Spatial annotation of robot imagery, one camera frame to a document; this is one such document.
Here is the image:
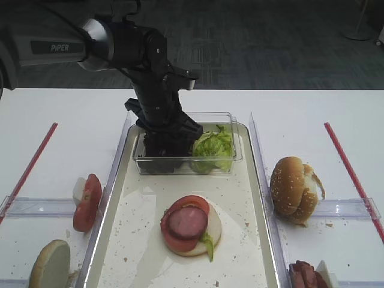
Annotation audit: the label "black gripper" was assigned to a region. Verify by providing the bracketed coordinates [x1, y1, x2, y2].
[125, 98, 203, 157]

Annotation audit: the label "round sausage slice on tray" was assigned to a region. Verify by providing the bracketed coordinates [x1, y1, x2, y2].
[166, 206, 208, 240]

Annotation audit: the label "white block behind meat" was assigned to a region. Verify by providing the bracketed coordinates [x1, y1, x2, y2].
[315, 260, 340, 288]

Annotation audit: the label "clear rail left of tray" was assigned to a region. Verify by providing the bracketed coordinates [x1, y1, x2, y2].
[74, 113, 131, 288]

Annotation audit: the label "right red strip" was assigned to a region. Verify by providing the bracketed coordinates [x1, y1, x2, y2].
[324, 122, 383, 241]

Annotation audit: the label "lettuce piece under tomato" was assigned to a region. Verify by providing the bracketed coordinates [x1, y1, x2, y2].
[200, 232, 214, 262]

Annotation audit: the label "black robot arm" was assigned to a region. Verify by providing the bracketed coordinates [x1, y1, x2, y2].
[1, 15, 203, 157]

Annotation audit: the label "clear holder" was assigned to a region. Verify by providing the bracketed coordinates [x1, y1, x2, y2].
[1, 197, 76, 218]
[311, 198, 381, 220]

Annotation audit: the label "sesame burger buns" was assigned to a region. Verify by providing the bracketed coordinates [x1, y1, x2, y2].
[270, 156, 326, 227]

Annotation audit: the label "upright bun slice left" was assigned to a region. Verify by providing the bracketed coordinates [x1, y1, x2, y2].
[28, 239, 70, 288]

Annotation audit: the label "bottom bun slice on tray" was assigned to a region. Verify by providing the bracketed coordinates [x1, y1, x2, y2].
[168, 200, 222, 257]

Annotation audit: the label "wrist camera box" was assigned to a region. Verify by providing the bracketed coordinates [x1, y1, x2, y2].
[164, 65, 199, 91]

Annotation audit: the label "red strip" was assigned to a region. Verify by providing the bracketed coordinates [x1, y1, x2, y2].
[324, 122, 383, 241]
[1, 122, 58, 222]

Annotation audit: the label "sliced meat patties stack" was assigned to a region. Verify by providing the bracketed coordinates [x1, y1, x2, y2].
[290, 260, 329, 288]

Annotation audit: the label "clear rail right of tray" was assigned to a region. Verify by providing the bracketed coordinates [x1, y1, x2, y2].
[248, 113, 292, 287]

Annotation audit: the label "left red strip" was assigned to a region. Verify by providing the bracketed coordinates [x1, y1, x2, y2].
[1, 122, 58, 222]

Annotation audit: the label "purple cabbage leaves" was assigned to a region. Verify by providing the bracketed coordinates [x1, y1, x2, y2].
[139, 134, 193, 175]

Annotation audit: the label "upright tomato slices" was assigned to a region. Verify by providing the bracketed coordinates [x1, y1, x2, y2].
[73, 174, 102, 233]

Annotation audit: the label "tomato slice on tray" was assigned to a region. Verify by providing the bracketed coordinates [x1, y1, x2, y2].
[160, 195, 210, 253]

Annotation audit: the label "clear rail of tray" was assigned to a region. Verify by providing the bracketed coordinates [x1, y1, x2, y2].
[74, 113, 131, 288]
[248, 113, 292, 287]

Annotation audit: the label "white metal tray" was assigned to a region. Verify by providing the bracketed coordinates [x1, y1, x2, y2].
[86, 123, 277, 287]

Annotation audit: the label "white block behind tomato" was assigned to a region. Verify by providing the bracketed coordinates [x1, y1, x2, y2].
[73, 177, 86, 206]

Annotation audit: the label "clear plastic container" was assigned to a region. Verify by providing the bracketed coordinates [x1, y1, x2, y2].
[132, 112, 242, 175]

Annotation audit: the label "upper left clear holder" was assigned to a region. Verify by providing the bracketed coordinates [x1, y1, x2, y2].
[1, 197, 76, 218]

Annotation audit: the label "upper right clear holder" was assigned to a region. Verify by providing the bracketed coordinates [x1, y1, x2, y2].
[311, 198, 381, 220]

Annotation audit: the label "green lettuce in container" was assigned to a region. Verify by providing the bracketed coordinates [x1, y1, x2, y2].
[190, 125, 233, 174]

